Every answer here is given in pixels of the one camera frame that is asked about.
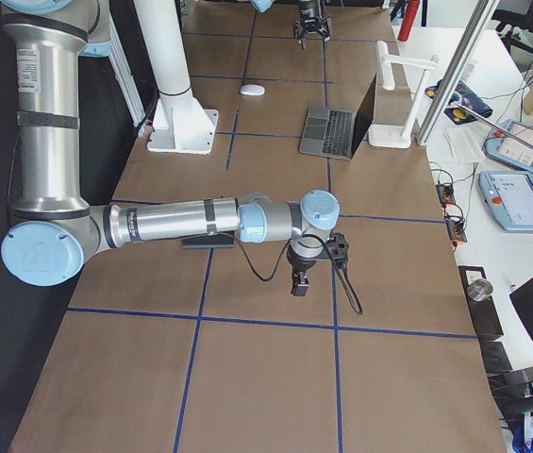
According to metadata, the red bottle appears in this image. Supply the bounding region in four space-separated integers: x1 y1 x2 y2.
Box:
397 0 421 42

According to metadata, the dark blue patterned pouch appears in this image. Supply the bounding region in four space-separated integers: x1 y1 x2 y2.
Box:
444 81 493 126

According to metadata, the black mouse pad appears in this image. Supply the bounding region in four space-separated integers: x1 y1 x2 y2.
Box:
182 233 235 249

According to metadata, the grey laptop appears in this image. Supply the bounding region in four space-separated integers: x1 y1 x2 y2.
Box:
299 77 376 160

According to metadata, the metal reacher stick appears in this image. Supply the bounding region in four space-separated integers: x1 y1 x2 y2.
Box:
452 101 533 167

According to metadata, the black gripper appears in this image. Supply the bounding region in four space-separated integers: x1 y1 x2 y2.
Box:
286 245 316 297
293 0 331 50

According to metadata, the white desk lamp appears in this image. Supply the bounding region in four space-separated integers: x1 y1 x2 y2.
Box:
367 40 441 149

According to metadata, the blue teach pendant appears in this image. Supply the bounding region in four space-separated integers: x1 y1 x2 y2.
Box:
478 171 533 233
484 119 533 173

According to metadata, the aluminium frame post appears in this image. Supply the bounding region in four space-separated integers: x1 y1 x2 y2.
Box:
416 0 499 146

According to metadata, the white computer mouse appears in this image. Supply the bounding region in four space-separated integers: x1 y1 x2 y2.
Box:
240 83 265 96

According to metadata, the office chair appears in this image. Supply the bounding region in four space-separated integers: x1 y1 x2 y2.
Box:
491 0 533 54

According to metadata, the white folded cloth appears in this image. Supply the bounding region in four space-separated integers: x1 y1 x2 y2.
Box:
442 127 486 164

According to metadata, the metal cup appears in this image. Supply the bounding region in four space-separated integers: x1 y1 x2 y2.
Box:
466 278 493 302

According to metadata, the near blue teach pendant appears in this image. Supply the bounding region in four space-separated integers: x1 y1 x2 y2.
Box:
478 171 533 233

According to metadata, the black box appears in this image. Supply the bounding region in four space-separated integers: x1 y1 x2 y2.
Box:
458 265 504 341

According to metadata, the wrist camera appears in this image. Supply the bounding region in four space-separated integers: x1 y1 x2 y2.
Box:
325 232 350 270

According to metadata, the orange connector block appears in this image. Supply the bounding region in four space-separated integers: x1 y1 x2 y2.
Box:
436 182 467 249

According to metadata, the far blue teach pendant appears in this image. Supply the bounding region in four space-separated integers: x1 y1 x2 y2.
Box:
484 119 533 173

